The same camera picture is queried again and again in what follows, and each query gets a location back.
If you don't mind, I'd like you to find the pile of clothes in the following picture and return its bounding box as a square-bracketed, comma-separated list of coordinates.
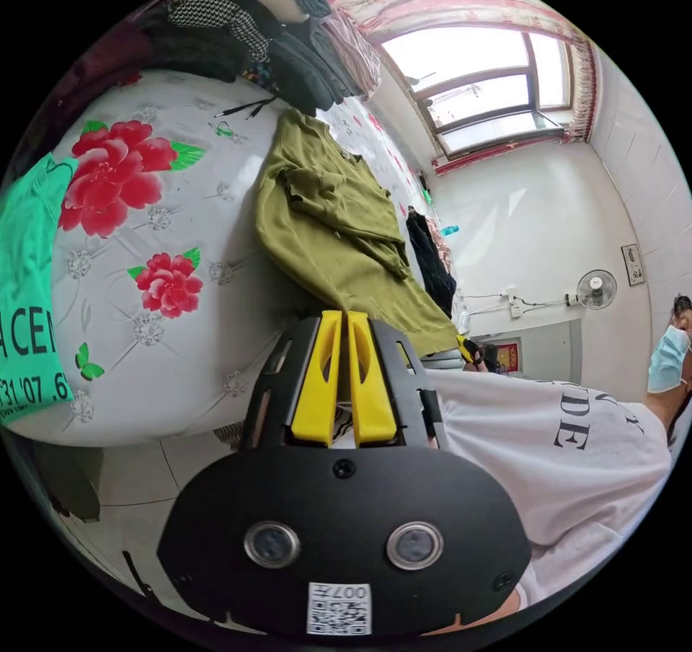
[129, 0, 382, 118]

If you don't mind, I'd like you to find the white wall fan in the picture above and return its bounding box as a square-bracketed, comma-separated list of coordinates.
[564, 268, 618, 311]

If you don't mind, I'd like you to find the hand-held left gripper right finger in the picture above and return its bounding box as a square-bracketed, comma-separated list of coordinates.
[347, 309, 400, 446]

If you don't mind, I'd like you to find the dark garment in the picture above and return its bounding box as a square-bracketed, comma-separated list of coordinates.
[405, 206, 458, 319]

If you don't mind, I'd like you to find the green printed t-shirt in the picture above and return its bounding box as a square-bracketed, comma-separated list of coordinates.
[0, 153, 80, 427]

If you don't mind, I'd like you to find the window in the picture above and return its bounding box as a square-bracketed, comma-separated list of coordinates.
[378, 28, 575, 157]

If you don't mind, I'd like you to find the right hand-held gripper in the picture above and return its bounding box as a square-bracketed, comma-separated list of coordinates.
[456, 335, 500, 375]

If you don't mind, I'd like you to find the person's body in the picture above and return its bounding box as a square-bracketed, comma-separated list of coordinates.
[421, 294, 692, 609]

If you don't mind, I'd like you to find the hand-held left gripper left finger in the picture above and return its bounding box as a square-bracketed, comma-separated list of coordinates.
[290, 309, 344, 446]

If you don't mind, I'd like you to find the black cable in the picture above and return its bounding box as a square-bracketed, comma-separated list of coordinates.
[213, 97, 281, 121]

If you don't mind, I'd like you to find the deep yellow long sleeve hoodie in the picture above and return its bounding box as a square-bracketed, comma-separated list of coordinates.
[254, 107, 461, 358]

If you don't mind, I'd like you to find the bed with floral sheet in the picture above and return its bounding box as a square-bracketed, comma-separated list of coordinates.
[0, 67, 461, 447]

